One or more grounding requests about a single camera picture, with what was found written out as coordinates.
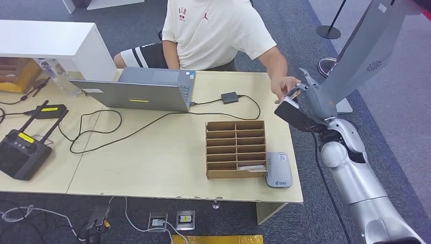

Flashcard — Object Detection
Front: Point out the black remote controller with antennas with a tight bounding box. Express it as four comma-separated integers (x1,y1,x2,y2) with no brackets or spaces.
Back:
0,100,70,182

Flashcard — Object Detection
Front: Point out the black floor plug device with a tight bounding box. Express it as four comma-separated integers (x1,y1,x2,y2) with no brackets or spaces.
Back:
80,204,112,244

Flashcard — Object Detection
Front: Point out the clear plastic water bottle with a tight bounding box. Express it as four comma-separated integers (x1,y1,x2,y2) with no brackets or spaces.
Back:
34,57,83,98

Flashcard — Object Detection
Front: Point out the person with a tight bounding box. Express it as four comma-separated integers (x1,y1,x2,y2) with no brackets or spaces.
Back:
113,0,301,104

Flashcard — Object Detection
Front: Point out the white floor cable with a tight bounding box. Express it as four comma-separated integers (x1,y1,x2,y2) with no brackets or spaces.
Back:
124,197,189,244

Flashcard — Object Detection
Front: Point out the room key card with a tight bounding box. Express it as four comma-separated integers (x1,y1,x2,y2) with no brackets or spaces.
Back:
237,164,267,173

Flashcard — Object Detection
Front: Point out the desk leg panel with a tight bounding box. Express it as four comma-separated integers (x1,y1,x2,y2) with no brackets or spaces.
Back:
255,202,289,226

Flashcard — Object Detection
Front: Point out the white furniture base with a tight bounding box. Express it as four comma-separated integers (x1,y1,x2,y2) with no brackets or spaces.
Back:
61,0,145,15

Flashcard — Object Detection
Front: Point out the small black hub box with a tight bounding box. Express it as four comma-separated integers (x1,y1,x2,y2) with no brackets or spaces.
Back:
221,91,240,105

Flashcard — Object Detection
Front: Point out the grey card reader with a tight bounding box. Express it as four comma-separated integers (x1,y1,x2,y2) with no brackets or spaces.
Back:
265,151,294,189

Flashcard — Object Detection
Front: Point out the silver floor socket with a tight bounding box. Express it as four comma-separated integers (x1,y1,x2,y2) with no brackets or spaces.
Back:
147,211,169,233
175,209,196,232

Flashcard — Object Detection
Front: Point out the chrome stanchion base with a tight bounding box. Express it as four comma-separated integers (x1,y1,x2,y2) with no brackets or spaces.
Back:
317,57,338,78

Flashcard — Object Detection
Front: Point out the grey floor cable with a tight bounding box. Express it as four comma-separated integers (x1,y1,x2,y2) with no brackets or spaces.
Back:
0,204,87,242

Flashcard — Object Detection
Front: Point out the black base stanchion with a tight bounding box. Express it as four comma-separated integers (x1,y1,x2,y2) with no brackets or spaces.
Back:
316,0,348,40

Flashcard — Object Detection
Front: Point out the silver slanted kiosk stand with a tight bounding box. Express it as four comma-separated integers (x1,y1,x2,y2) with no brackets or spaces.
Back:
321,0,423,114

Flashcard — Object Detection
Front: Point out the white shelf box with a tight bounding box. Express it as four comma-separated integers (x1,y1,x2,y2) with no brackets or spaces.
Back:
0,19,118,82

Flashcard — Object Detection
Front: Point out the person's left hand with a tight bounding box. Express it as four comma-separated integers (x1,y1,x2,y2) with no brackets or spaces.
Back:
270,76,301,104

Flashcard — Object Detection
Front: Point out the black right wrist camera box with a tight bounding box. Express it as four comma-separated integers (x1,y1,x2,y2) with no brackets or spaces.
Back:
274,97,319,133

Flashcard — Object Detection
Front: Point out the black power brick yellow label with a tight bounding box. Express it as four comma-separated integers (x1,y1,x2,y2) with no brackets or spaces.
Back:
23,103,68,120

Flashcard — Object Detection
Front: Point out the thin black cable with clip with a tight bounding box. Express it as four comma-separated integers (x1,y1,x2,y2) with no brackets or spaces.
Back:
0,76,51,106

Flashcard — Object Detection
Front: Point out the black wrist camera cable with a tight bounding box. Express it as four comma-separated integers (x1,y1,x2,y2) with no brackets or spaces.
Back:
309,129,345,244

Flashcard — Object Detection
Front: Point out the yellow wooden box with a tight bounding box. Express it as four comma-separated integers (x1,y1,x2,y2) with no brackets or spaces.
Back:
0,57,43,94

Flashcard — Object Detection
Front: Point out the cardboard slotted card organizer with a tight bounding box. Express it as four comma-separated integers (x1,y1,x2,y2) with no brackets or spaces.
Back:
205,120,269,180

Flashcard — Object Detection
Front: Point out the short black laptop cable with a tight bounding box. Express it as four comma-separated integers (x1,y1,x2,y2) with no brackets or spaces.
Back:
189,97,223,107

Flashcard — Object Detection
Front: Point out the yellow bag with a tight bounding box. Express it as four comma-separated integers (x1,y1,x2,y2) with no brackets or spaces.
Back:
171,234,264,244

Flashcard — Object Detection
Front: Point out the grey laptop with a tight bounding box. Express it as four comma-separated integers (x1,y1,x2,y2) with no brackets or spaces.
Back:
70,67,197,113

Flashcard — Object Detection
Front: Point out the long black cable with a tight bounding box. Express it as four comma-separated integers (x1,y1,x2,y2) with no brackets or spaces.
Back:
57,94,262,155

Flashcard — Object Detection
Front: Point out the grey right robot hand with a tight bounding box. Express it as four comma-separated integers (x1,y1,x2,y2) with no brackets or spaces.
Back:
286,67,338,121

